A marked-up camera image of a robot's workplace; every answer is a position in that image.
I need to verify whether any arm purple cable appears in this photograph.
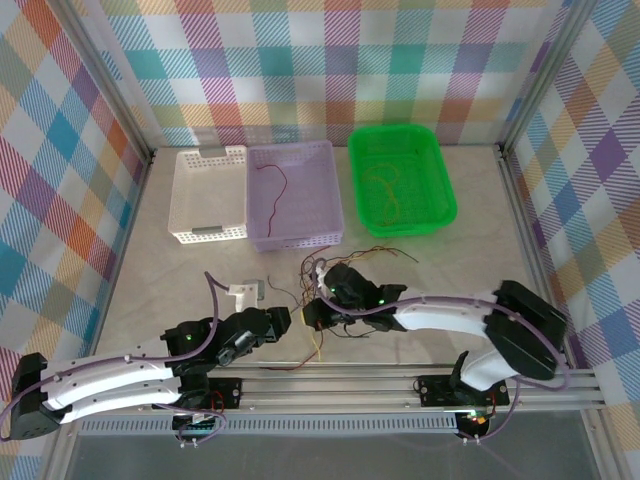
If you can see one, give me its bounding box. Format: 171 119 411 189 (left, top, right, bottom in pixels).
0 271 236 447
317 284 574 446

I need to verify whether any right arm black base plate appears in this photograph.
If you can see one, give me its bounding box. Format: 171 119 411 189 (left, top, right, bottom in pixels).
413 374 511 407

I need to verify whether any thin red wire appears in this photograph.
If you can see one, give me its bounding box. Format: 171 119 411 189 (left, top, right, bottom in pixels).
258 349 315 372
323 244 420 267
254 162 291 238

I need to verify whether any aluminium frame post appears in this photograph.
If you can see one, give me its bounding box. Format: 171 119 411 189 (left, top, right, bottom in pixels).
58 0 157 164
498 0 602 151

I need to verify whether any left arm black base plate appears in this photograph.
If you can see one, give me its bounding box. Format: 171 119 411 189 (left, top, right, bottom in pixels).
152 377 245 410

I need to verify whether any controller board yellow connector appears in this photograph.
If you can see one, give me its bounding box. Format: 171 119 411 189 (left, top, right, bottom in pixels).
457 408 496 444

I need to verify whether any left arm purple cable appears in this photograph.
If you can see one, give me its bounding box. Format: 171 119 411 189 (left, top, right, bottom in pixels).
0 271 236 447

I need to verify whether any white perforated plastic basket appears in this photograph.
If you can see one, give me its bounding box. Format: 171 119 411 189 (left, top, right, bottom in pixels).
167 144 250 246

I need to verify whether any green mesh plastic basket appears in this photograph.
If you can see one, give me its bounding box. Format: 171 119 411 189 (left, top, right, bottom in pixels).
347 124 460 239

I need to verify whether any grey slotted cable duct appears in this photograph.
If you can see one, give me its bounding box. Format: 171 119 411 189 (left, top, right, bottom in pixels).
78 417 460 436

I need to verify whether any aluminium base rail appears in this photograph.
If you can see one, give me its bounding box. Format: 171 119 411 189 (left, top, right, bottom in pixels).
207 362 604 415

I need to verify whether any thin black wire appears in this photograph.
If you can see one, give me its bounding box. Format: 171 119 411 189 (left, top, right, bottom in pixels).
298 253 327 305
266 274 305 308

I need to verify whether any green terminal controller board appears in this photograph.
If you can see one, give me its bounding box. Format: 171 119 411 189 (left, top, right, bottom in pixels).
171 410 229 448

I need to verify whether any purple perforated plastic basket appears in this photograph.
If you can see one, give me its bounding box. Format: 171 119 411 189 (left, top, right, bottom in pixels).
246 139 347 254

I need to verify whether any aluminium side floor rail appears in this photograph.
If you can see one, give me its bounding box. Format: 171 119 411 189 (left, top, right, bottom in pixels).
494 143 572 351
89 154 154 374

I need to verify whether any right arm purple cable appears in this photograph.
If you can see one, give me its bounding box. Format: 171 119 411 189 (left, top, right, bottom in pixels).
317 284 574 446

